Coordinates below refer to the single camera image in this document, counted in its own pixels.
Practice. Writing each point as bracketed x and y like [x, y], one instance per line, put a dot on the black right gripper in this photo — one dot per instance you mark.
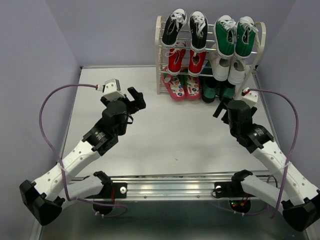
[222, 105]

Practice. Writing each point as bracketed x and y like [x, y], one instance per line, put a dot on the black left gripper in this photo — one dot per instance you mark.
[139, 105]

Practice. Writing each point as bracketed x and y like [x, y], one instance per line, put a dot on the pink patterned sandal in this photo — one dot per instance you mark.
[174, 85]
[192, 87]

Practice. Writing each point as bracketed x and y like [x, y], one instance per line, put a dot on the red sneaker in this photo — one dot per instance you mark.
[175, 57]
[196, 62]

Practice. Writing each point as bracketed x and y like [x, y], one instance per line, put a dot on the black sneaker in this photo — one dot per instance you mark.
[198, 25]
[174, 24]

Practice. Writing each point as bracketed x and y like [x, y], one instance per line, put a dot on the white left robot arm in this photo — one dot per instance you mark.
[41, 196]

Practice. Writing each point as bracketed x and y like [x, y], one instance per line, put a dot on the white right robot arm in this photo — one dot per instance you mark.
[299, 201]

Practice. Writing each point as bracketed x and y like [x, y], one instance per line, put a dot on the right dark green shoe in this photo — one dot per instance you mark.
[227, 90]

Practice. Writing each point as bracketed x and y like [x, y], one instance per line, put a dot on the dark green shoe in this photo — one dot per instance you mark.
[209, 88]
[227, 90]

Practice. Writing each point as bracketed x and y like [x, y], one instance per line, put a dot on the left dark green shoe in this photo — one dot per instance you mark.
[209, 88]

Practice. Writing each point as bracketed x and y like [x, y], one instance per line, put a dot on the right white shoe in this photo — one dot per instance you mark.
[237, 71]

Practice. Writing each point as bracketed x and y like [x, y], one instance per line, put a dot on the white shoe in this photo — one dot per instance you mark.
[237, 71]
[220, 66]

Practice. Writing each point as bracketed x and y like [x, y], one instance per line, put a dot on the left white shoe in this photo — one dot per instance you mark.
[220, 66]

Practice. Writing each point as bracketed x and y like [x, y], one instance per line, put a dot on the cream metal shoe shelf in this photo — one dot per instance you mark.
[162, 61]

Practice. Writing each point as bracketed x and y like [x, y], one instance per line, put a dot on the right green sneaker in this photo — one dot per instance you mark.
[246, 31]

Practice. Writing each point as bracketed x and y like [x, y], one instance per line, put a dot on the green sneaker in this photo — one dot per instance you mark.
[246, 31]
[224, 29]

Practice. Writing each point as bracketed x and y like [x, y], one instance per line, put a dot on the left green sneaker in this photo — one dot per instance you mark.
[224, 29]

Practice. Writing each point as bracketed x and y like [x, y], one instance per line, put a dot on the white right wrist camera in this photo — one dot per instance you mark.
[250, 97]

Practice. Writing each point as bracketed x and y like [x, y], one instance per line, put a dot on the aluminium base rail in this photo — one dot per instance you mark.
[168, 187]

